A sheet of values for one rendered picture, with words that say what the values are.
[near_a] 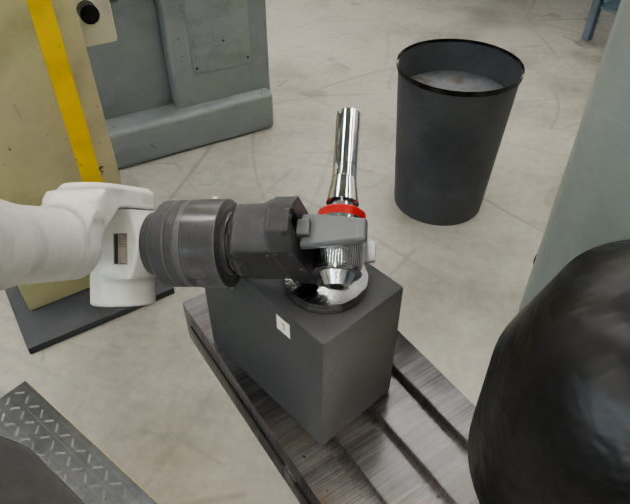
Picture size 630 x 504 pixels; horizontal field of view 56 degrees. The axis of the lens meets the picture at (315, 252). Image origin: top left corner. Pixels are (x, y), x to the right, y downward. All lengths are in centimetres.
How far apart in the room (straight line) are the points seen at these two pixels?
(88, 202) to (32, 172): 146
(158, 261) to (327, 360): 19
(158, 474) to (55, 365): 56
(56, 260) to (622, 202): 42
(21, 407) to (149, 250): 102
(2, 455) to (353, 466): 75
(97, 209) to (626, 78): 44
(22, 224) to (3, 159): 150
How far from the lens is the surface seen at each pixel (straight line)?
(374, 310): 62
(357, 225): 53
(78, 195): 57
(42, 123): 196
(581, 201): 27
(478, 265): 240
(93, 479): 140
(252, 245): 54
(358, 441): 74
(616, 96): 25
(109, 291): 62
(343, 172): 58
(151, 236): 58
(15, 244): 48
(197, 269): 57
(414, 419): 76
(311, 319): 60
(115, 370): 208
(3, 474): 126
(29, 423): 153
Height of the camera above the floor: 157
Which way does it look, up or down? 41 degrees down
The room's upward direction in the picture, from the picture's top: straight up
